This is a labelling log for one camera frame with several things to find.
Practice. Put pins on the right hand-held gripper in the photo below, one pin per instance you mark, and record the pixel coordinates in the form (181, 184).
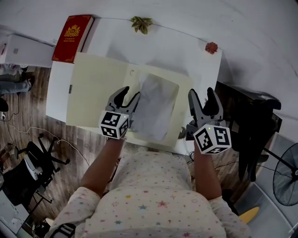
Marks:
(211, 139)

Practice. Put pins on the small green plant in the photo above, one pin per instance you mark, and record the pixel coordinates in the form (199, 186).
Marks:
(141, 24)

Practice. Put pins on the white cabinet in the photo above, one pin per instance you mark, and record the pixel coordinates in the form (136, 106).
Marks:
(28, 51)

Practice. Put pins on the person's right forearm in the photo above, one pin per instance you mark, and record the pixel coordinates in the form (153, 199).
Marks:
(207, 174)

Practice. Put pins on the white cloth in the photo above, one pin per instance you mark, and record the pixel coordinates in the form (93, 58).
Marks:
(156, 107)

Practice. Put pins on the white device on chair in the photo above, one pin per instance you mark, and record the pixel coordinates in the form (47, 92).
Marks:
(32, 167)

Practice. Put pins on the small red flower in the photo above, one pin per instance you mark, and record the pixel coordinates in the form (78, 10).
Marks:
(211, 47)

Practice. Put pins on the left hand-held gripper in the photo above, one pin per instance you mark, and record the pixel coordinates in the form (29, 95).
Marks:
(114, 124)

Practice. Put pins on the cream folder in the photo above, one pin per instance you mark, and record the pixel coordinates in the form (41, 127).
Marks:
(93, 93)

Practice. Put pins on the black high-back office chair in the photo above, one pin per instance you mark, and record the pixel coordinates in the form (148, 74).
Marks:
(258, 130)

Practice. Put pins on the yellow board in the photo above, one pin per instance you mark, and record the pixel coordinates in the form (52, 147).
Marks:
(249, 215)

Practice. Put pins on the white power strip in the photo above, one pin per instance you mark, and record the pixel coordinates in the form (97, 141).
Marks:
(2, 115)

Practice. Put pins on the person's left forearm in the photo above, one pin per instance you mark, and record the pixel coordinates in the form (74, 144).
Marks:
(102, 167)

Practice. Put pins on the black swivel chair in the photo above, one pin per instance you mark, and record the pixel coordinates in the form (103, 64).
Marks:
(21, 179)

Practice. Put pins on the red hardcover book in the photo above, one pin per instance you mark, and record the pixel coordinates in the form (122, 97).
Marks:
(71, 39)

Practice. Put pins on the round black desk grommet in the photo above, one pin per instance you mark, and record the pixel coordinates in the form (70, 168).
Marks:
(181, 133)

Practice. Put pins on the star print pyjamas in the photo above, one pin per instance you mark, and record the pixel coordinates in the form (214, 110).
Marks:
(151, 204)

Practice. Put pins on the black standing fan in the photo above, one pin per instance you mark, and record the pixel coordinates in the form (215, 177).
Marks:
(286, 176)

